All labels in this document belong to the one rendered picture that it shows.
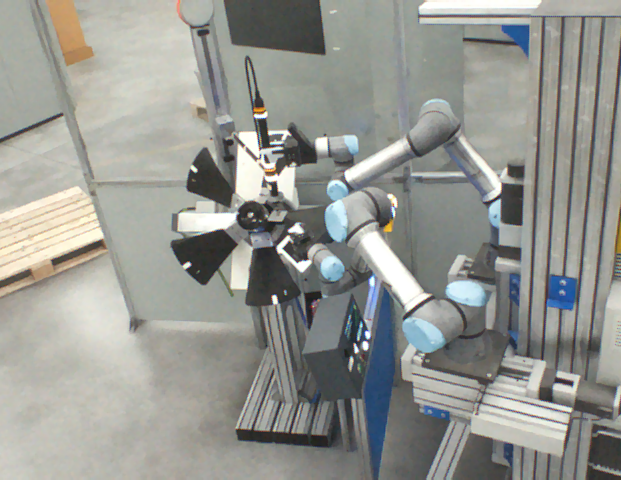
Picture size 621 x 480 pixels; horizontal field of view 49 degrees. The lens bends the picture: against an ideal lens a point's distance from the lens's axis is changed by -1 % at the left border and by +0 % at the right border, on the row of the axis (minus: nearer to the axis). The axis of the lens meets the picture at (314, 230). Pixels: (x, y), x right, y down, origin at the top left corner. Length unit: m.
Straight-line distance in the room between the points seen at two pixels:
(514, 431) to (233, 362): 2.09
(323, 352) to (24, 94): 6.51
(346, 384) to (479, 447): 1.16
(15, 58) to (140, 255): 4.36
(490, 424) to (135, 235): 2.42
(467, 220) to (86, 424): 2.19
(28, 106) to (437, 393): 6.51
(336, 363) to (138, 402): 2.04
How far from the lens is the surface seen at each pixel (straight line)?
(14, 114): 8.05
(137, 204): 3.81
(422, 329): 1.95
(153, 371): 3.98
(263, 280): 2.65
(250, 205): 2.67
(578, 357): 2.29
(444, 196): 3.35
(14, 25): 7.98
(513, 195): 2.09
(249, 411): 3.46
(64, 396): 4.05
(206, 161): 2.79
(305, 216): 2.65
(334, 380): 1.99
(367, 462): 2.66
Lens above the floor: 2.49
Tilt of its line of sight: 31 degrees down
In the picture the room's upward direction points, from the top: 8 degrees counter-clockwise
